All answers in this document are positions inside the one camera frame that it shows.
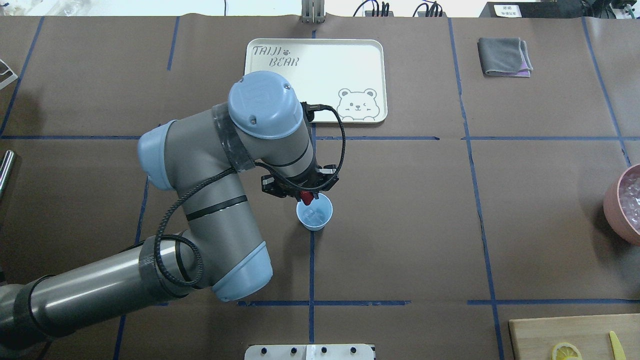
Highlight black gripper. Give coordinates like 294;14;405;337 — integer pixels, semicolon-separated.
260;164;341;204

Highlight clear ice cube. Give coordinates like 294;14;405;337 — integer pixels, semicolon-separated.
301;207;327;227

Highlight steel muddler rod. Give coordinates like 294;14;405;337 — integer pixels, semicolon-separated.
0;150;16;198

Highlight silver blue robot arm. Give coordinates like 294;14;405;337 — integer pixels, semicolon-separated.
1;71;345;360

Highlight light blue cup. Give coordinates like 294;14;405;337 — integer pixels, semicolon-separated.
295;193;334;231

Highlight white cup rack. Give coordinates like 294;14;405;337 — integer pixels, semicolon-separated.
0;59;19;91

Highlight pile of ice cubes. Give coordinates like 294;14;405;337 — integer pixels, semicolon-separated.
618;172;640;230

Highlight cream bear tray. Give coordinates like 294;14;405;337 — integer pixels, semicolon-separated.
244;38;388;125

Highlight grey folded cloth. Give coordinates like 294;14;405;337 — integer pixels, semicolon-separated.
477;37;533;78

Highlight wooden cutting board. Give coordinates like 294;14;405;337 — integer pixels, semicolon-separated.
509;313;640;360

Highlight lemon slices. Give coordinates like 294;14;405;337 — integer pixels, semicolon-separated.
550;342;583;360

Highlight pink bowl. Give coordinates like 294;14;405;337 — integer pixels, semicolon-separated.
603;163;640;246

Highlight yellow knife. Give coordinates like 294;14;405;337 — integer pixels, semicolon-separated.
608;330;627;360

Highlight white camera pole mount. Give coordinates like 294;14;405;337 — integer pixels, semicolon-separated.
244;343;377;360

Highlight aluminium frame post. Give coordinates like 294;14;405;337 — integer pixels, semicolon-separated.
301;0;326;24

